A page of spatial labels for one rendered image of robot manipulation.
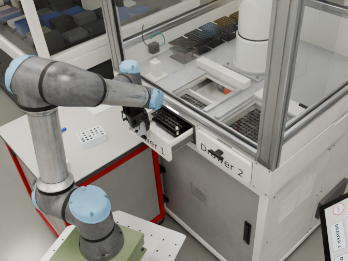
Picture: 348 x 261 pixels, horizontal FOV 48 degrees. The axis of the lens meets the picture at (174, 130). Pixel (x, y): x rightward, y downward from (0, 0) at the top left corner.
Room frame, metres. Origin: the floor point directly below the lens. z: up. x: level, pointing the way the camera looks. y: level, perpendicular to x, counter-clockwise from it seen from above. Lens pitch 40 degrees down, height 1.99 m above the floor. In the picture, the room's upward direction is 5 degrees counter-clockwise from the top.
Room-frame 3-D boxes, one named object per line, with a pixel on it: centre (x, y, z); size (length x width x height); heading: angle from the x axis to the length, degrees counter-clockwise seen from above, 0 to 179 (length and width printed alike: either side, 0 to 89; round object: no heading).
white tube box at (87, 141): (1.43, 0.40, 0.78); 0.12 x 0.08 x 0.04; 117
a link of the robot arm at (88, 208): (0.78, 0.28, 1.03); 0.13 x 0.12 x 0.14; 60
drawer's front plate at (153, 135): (1.30, 0.11, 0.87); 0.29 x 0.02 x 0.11; 38
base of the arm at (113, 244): (0.78, 0.27, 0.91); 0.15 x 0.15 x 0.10
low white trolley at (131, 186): (1.52, 0.50, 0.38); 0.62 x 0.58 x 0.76; 38
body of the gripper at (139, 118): (1.27, 0.15, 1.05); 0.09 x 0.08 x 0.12; 129
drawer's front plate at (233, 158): (1.14, -0.19, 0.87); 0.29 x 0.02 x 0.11; 38
